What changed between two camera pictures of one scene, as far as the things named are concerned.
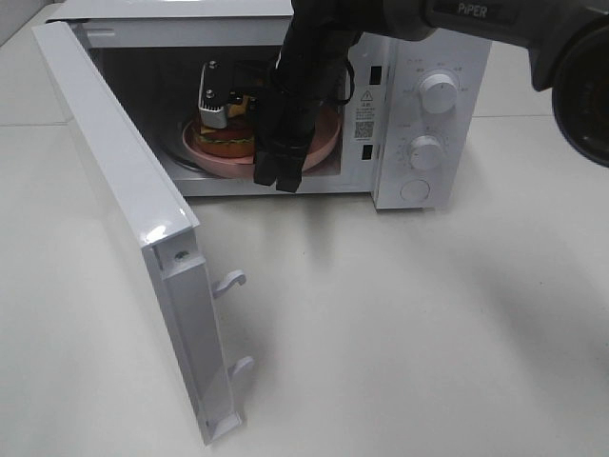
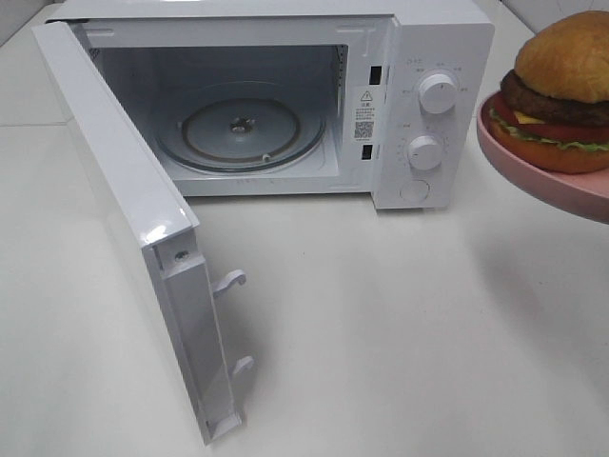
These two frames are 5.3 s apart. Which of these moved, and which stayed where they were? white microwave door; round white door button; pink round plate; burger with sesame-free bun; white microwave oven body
Moved: burger with sesame-free bun; pink round plate
Stayed: round white door button; white microwave door; white microwave oven body
